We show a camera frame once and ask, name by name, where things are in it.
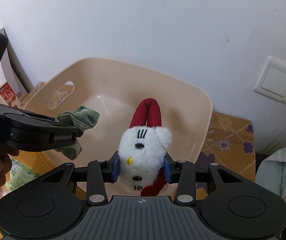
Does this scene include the light green cloth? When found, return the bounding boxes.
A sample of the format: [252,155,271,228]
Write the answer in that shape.
[255,148,286,200]

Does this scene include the green snack packet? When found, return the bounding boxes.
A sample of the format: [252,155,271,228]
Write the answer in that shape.
[5,157,39,192]

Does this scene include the white Hello Kitty plush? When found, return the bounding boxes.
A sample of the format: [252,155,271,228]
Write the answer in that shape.
[118,98,172,197]

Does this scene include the white wall switch socket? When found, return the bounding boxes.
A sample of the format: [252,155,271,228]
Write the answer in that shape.
[254,56,286,104]

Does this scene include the red white snack box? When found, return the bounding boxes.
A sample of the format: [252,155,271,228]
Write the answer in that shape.
[0,81,22,108]

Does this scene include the beige plastic storage bin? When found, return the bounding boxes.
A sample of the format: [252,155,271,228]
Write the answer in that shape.
[25,58,212,167]

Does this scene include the brown floral patterned box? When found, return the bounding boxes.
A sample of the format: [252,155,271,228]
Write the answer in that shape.
[195,110,257,201]

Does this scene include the green fabric scrunchie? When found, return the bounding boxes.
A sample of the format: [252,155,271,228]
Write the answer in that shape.
[55,106,100,160]

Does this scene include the grey board against wall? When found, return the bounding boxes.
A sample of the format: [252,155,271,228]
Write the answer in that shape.
[0,41,33,98]

